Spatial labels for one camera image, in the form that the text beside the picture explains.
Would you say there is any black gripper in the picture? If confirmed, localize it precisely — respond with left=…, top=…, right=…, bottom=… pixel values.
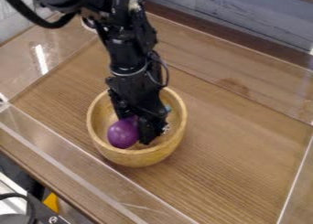
left=104, top=70, right=170, bottom=145

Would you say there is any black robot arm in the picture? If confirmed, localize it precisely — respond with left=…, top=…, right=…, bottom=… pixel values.
left=5, top=0, right=170, bottom=144

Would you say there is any black cable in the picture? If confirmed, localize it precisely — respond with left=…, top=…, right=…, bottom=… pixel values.
left=0, top=193, right=36, bottom=224

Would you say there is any brown wooden bowl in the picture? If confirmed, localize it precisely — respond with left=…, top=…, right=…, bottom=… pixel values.
left=86, top=88, right=187, bottom=167

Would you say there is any purple toy eggplant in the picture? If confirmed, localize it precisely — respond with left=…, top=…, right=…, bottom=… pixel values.
left=107, top=104, right=174, bottom=150

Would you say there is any clear acrylic tray wall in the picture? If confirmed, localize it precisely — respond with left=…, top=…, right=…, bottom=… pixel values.
left=0, top=94, right=199, bottom=224

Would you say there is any yellow black machine base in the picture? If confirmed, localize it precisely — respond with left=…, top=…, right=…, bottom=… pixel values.
left=0, top=190, right=96, bottom=224

